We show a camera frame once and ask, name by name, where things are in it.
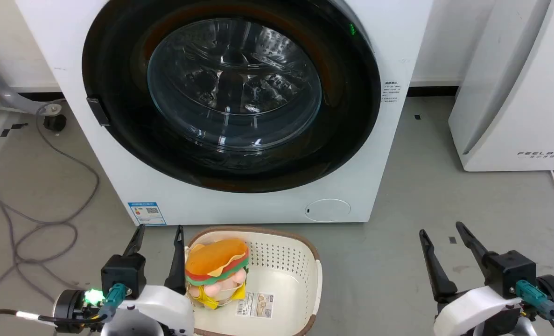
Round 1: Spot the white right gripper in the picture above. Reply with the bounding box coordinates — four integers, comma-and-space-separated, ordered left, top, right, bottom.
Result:
419, 221, 524, 336

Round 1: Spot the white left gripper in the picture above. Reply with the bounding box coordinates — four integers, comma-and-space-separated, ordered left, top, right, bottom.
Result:
102, 224, 196, 336

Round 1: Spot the white front-load washing machine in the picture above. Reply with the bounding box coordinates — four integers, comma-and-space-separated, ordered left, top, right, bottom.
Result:
14, 0, 434, 226

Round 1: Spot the black round glass washer door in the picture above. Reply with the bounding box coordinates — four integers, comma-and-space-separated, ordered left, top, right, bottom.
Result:
82, 0, 382, 194

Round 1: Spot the blue energy label sticker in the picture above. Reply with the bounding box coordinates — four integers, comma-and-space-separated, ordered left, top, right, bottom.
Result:
127, 201, 168, 227

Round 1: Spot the hamburger plush toy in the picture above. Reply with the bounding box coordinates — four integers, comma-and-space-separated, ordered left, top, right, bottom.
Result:
184, 238, 250, 310

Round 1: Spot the white barcode label sticker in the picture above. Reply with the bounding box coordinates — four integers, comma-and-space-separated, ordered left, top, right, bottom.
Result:
235, 291, 275, 320

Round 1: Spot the white perforated laundry basket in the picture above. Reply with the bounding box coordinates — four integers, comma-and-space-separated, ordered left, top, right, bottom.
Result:
183, 226, 323, 336

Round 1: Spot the round white filter cover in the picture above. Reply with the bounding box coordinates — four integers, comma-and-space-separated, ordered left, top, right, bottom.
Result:
304, 198, 352, 223

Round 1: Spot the black caster wheel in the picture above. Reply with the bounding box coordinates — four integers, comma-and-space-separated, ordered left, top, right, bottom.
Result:
42, 113, 68, 133

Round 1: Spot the white Feelbird appliance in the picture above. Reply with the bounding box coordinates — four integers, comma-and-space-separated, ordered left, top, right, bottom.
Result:
448, 0, 554, 172

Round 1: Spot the printed warning text label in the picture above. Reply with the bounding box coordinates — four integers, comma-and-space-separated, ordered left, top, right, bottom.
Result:
382, 80, 400, 105

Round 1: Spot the teal plug right arm cable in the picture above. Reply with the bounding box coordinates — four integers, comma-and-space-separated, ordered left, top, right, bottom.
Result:
514, 280, 554, 336

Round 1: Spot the grey looped floor cable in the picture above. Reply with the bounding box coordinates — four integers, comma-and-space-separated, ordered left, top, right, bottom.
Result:
14, 100, 101, 290

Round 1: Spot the black rectangular plastic piece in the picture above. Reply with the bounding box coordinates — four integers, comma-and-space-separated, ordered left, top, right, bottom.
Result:
86, 96, 111, 127

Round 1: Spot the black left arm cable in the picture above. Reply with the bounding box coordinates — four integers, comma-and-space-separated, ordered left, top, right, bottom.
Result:
0, 308, 107, 336

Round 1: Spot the grey metal frame leg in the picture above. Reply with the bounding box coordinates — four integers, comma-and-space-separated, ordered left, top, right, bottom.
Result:
0, 43, 63, 116

